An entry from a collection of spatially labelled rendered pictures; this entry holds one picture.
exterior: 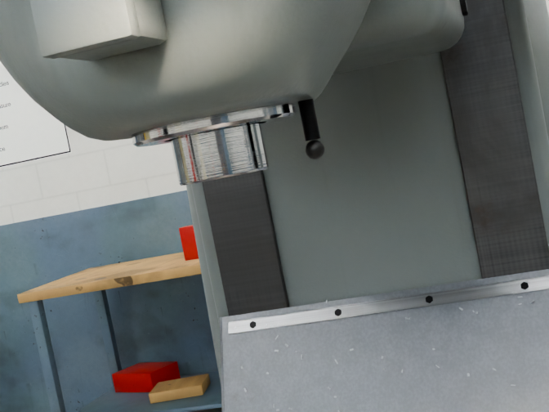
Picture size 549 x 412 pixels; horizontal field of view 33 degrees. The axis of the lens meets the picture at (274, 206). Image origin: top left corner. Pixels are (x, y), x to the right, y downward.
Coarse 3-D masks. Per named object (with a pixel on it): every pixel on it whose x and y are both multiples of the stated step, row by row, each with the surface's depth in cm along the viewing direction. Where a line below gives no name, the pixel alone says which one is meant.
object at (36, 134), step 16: (0, 64) 520; (0, 80) 521; (0, 96) 522; (16, 96) 519; (0, 112) 523; (16, 112) 520; (32, 112) 518; (0, 128) 524; (16, 128) 521; (32, 128) 519; (48, 128) 516; (64, 128) 513; (0, 144) 525; (16, 144) 522; (32, 144) 520; (48, 144) 517; (64, 144) 514; (0, 160) 526; (16, 160) 523; (32, 160) 521
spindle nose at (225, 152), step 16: (224, 128) 46; (240, 128) 46; (256, 128) 47; (176, 144) 47; (192, 144) 46; (208, 144) 46; (224, 144) 46; (240, 144) 46; (256, 144) 47; (176, 160) 47; (192, 160) 46; (208, 160) 46; (224, 160) 46; (240, 160) 46; (256, 160) 46; (192, 176) 46; (208, 176) 46; (224, 176) 46
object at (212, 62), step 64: (0, 0) 41; (192, 0) 38; (256, 0) 38; (320, 0) 40; (64, 64) 40; (128, 64) 39; (192, 64) 39; (256, 64) 40; (320, 64) 44; (128, 128) 43
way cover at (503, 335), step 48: (432, 288) 82; (480, 288) 81; (528, 288) 80; (240, 336) 87; (288, 336) 85; (336, 336) 84; (384, 336) 82; (432, 336) 81; (480, 336) 80; (528, 336) 78; (240, 384) 85; (288, 384) 84; (336, 384) 82; (384, 384) 81; (432, 384) 79; (480, 384) 78; (528, 384) 77
